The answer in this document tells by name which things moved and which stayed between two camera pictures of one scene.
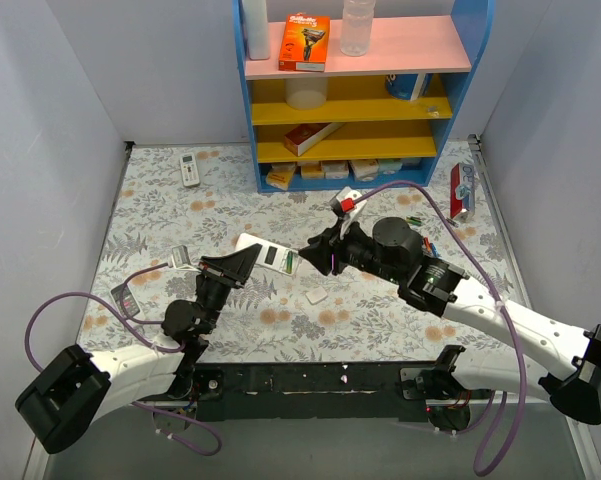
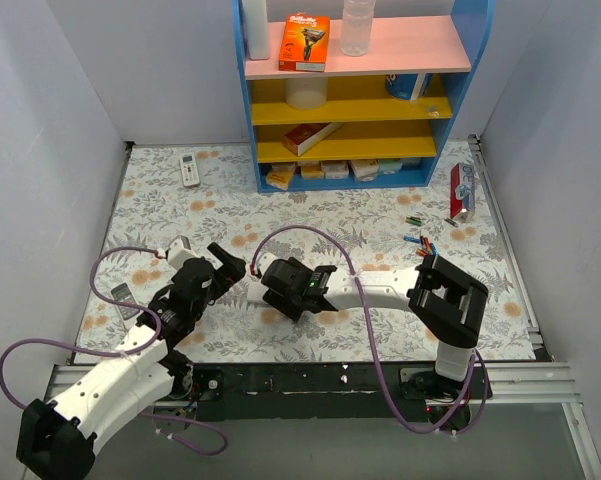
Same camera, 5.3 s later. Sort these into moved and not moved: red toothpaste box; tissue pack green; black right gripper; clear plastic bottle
Moved: black right gripper
Not moved: tissue pack green; clear plastic bottle; red toothpaste box
